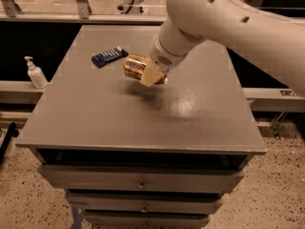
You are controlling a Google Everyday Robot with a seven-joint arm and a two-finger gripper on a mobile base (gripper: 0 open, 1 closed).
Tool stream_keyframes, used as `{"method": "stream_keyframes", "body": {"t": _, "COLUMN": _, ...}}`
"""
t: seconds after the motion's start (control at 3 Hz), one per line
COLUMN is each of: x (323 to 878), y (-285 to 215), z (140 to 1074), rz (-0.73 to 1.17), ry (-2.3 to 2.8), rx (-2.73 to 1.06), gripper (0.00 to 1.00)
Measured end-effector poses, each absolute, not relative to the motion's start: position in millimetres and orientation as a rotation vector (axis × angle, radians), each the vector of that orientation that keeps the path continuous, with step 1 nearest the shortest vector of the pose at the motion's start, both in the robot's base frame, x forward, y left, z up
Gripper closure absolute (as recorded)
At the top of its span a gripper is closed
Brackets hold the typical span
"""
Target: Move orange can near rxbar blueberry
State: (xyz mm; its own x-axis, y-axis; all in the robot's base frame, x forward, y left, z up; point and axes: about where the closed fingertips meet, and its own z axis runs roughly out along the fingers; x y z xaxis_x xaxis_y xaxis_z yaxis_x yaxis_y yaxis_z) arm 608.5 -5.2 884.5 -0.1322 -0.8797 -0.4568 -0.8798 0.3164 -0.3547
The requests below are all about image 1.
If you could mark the middle grey drawer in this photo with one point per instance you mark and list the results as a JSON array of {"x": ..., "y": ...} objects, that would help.
[{"x": 144, "y": 203}]

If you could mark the bottom grey drawer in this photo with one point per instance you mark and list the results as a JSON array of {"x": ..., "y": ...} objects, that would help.
[{"x": 150, "y": 219}]

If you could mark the grey drawer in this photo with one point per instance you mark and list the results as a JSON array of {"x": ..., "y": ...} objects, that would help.
[
  {"x": 150, "y": 219},
  {"x": 140, "y": 179},
  {"x": 144, "y": 203}
]

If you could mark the white pump sanitizer bottle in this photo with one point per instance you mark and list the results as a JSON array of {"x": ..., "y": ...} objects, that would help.
[{"x": 36, "y": 75}]

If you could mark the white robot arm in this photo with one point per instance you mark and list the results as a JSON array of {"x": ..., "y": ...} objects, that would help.
[{"x": 273, "y": 43}]

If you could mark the blue rxbar blueberry bar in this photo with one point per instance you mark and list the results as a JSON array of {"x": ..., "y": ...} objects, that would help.
[{"x": 102, "y": 59}]

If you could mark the orange crushed soda can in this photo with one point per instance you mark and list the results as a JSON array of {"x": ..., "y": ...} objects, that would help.
[{"x": 134, "y": 65}]

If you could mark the grey drawer cabinet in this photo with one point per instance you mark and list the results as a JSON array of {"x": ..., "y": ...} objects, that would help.
[{"x": 91, "y": 116}]

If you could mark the top grey drawer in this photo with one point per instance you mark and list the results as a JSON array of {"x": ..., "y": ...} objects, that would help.
[{"x": 140, "y": 179}]

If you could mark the black bar at left edge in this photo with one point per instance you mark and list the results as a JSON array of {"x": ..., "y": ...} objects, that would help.
[{"x": 10, "y": 133}]

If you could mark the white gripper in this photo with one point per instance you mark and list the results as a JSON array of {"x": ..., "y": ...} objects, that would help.
[{"x": 161, "y": 59}]

